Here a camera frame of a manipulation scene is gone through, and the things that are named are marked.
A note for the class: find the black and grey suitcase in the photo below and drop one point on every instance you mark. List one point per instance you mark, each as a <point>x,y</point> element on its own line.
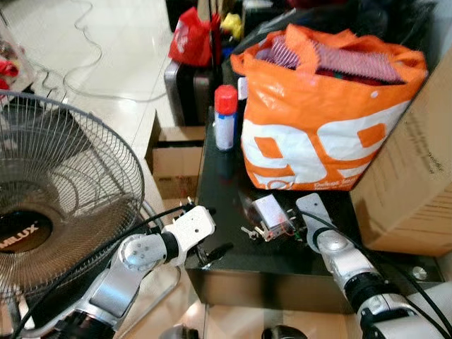
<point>185,92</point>

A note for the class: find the black plastic bag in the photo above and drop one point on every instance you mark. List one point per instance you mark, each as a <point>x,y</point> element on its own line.
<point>381,18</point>

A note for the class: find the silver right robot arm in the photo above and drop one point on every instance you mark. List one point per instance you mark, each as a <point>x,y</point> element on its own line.
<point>353,272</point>

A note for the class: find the red plastic bag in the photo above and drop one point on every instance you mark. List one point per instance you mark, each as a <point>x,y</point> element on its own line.
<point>191,41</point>

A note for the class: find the round metal table fitting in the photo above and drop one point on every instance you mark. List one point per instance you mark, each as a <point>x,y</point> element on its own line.
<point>420,273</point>

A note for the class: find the small open cardboard box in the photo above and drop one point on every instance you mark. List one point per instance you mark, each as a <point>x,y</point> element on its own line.
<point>176,166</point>

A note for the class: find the black glossy low table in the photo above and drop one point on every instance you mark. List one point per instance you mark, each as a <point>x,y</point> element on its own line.
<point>233,219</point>

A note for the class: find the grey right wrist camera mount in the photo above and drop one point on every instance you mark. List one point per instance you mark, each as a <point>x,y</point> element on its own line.
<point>314,210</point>

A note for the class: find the yellow toy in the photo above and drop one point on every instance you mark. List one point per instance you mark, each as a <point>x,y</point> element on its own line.
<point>232,25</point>

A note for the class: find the large brown cardboard box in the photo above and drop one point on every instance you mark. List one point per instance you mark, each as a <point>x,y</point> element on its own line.
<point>409,183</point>

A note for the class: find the black left robot foot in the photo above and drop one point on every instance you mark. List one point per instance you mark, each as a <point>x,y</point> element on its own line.
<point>178,332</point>

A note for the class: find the black right robot foot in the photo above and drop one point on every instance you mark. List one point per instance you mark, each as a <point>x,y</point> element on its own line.
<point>284,332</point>

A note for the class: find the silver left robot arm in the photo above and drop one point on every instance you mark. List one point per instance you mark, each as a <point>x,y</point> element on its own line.
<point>113,289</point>

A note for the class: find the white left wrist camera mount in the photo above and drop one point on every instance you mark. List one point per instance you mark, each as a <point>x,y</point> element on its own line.
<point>189,227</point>

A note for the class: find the orange and white shopping bag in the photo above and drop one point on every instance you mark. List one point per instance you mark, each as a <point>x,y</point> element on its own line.
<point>311,134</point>

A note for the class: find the grey metal floor fan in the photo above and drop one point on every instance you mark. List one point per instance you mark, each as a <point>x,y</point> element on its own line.
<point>63,191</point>

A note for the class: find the white spray can red cap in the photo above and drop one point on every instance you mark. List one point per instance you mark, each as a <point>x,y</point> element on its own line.
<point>225,120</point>

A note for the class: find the black robot foot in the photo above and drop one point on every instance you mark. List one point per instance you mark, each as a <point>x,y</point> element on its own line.
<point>284,332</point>
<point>178,332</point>

